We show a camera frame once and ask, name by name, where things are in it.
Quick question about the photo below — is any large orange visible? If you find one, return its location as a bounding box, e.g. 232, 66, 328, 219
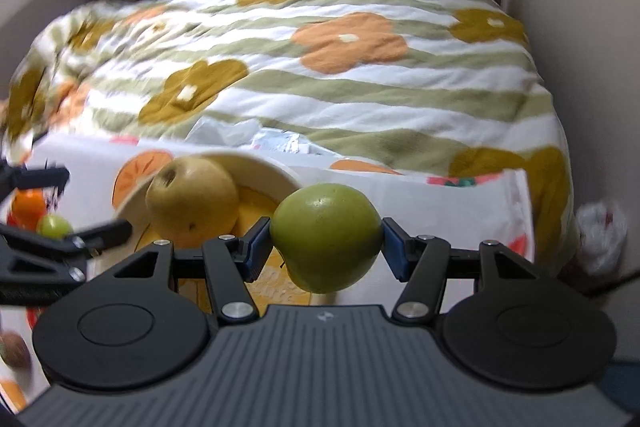
10, 188, 47, 231

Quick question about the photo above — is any green apple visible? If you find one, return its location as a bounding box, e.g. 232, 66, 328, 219
36, 213, 74, 239
270, 183, 383, 294

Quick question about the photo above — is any large yellow pear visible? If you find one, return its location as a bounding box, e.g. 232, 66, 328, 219
145, 156, 240, 248

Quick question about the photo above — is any brown kiwi with sticker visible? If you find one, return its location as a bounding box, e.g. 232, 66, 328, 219
0, 331, 32, 369

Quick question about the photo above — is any cream yellow duck bowl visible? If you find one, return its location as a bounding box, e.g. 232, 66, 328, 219
93, 150, 300, 275

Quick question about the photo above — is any crumpled clear plastic wrap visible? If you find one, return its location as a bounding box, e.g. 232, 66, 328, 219
184, 117, 338, 157

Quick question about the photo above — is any white plastic bag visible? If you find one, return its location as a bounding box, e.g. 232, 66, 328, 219
576, 200, 628, 277

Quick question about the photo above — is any floral striped quilt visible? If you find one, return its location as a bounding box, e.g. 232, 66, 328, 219
1, 0, 577, 273

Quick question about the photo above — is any black cable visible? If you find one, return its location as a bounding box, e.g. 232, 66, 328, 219
594, 271, 640, 301

